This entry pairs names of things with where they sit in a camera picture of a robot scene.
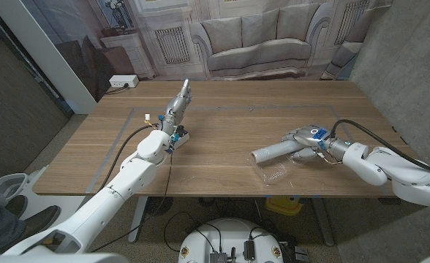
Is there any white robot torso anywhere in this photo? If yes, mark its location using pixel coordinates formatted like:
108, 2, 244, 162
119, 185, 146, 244
178, 218, 284, 263

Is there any white table leg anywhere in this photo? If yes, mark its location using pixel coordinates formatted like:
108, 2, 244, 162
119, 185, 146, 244
312, 197, 335, 247
127, 197, 149, 244

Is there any black floor cable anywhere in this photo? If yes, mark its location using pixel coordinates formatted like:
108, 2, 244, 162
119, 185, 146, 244
162, 210, 223, 254

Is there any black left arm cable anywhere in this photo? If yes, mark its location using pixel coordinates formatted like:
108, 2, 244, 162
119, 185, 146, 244
97, 123, 161, 193

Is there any clear plastic clamshell container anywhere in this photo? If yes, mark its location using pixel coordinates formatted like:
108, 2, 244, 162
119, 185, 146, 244
246, 151, 322, 185

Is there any dark shoe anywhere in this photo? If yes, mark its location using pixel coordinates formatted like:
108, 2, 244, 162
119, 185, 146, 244
0, 205, 61, 253

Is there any white power strip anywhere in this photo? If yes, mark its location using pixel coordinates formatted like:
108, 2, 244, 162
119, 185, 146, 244
108, 75, 140, 88

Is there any plastic wrap roll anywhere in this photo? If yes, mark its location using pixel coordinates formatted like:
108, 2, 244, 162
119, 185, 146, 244
251, 140, 307, 164

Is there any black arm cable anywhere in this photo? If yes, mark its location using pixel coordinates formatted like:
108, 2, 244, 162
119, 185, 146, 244
97, 123, 161, 193
330, 119, 430, 177

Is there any blue and white package box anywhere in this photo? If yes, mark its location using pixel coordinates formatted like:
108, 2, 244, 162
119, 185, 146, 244
169, 126, 190, 150

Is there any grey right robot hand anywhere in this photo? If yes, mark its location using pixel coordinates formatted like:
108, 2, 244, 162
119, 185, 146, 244
281, 125, 335, 164

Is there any printed living room backdrop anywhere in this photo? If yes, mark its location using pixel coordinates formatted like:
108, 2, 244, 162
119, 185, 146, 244
19, 0, 393, 103

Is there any yellow object under table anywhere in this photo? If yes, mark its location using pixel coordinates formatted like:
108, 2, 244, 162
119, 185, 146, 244
265, 196, 301, 216

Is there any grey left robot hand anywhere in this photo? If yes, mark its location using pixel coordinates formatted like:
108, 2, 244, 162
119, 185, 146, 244
158, 79, 193, 136

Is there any white floor base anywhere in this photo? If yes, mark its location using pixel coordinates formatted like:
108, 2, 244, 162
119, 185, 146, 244
0, 164, 61, 220

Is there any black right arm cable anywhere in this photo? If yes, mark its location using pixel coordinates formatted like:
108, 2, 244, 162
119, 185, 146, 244
330, 119, 430, 177

